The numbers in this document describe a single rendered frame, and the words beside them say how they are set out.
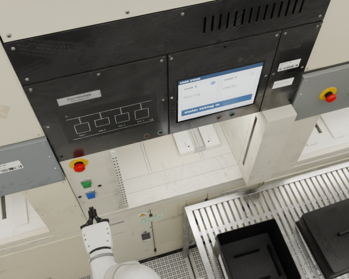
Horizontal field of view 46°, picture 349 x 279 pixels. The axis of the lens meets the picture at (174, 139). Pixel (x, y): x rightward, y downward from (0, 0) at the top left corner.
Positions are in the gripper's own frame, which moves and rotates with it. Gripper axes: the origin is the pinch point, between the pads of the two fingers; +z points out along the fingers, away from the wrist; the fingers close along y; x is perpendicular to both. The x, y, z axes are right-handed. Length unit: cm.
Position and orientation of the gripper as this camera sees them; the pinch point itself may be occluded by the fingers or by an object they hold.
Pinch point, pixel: (92, 212)
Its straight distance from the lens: 158.6
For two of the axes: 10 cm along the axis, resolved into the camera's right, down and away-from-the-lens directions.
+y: 9.6, -2.4, 1.5
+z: -2.9, -8.0, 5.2
